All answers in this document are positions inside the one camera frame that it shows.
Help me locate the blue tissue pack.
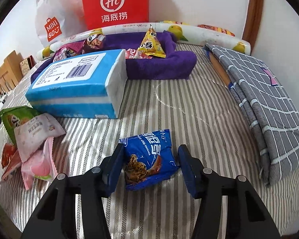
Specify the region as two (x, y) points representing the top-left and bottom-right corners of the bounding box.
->
(25, 49), (127, 119)

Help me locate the pink white snack packet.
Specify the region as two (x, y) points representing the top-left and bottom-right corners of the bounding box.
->
(125, 49), (152, 59)

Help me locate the yellow chips bag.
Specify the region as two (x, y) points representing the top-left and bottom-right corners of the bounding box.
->
(158, 20), (189, 25)

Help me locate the lemon print rolled mat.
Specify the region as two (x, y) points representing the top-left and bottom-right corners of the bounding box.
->
(36, 22), (251, 61)

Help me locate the patterned box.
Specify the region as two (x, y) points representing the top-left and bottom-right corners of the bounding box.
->
(19, 55), (36, 77)

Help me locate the purple towel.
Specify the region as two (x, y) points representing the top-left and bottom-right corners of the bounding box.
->
(30, 31), (197, 83)

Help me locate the white Miniso plastic bag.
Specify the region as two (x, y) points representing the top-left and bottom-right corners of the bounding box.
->
(35, 0), (87, 47)

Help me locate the orange red chips bag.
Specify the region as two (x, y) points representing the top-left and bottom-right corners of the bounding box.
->
(197, 24), (235, 37)

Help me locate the brown cartoon snack packet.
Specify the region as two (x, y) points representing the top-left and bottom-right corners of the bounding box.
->
(82, 34), (106, 54)

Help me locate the pink yellow snack bag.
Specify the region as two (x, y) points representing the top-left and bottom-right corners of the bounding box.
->
(53, 40), (85, 62)

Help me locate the blue cookie snack packet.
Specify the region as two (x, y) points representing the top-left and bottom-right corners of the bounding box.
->
(119, 129), (179, 191)

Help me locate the yellow triangular snack packet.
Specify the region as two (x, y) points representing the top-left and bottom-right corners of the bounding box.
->
(137, 25), (166, 58)

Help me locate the red paper bag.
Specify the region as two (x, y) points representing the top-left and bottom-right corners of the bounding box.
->
(82, 0), (149, 30)

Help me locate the green snack packet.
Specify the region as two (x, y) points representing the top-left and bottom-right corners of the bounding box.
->
(0, 106), (41, 146)

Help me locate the brown wooden door frame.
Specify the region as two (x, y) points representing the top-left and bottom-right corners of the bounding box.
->
(242, 0), (264, 51)

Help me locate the wooden headboard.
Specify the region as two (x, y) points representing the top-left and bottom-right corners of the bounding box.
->
(0, 50), (23, 96)

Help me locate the grey checked folded cloth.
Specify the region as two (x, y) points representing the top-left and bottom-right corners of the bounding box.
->
(205, 44), (299, 185)

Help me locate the red small snack packet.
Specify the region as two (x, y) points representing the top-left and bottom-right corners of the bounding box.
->
(0, 144), (21, 184)

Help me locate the pale pink snack packet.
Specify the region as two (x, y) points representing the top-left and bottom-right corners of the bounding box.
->
(14, 113), (66, 162)

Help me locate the pink peach snack packet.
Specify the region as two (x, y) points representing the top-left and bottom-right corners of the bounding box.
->
(21, 137), (58, 190)

